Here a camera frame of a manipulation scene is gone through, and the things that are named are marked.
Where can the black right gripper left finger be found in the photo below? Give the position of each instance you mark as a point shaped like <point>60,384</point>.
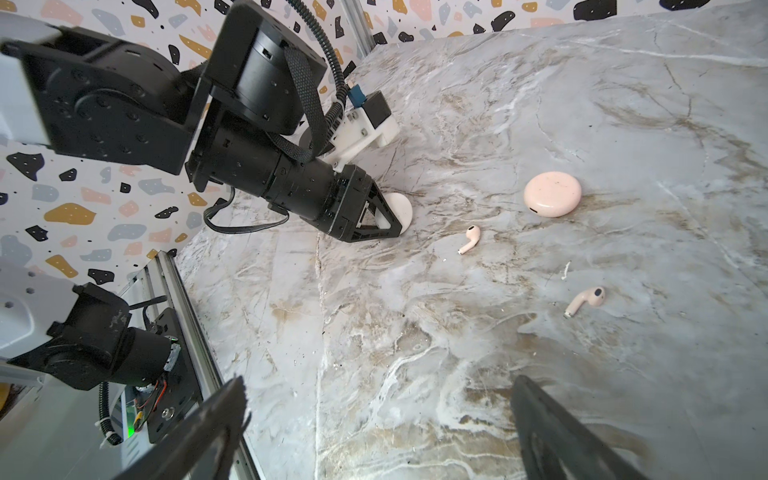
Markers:
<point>203,446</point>

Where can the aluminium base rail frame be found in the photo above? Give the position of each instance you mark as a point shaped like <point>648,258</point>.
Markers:
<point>149,414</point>

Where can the aluminium corner post left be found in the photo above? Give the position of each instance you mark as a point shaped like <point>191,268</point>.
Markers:
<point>355,16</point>

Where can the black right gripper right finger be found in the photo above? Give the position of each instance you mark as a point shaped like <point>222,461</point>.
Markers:
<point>555,445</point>

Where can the pink round earbud case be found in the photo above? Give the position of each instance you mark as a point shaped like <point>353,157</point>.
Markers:
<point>552,194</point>

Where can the white earbud charging case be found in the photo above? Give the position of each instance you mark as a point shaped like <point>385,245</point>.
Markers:
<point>402,209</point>

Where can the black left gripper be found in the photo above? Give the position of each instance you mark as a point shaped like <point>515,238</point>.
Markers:
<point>353,193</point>

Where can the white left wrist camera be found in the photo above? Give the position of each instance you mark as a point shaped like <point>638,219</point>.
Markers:
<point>369,122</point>

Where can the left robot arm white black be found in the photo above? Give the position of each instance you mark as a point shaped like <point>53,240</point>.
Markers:
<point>266,114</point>

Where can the pink earbud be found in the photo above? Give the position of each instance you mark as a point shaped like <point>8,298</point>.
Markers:
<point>593,297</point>
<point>473,235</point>

